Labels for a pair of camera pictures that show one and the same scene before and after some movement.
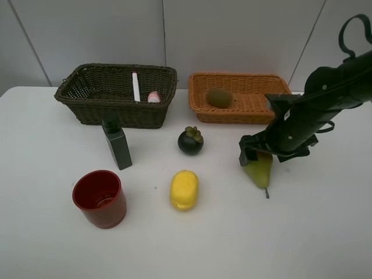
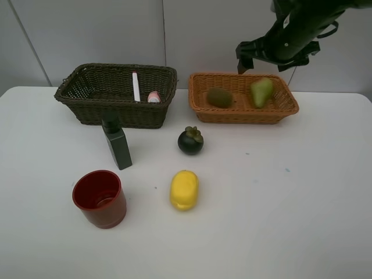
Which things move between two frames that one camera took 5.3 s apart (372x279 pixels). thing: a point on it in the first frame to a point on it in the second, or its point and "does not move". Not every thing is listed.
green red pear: [260, 170] to [261, 89]
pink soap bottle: [153, 97] does not move
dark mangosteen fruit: [190, 141] does not move
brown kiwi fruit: [220, 97] does not move
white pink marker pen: [136, 95] does not move
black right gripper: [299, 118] to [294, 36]
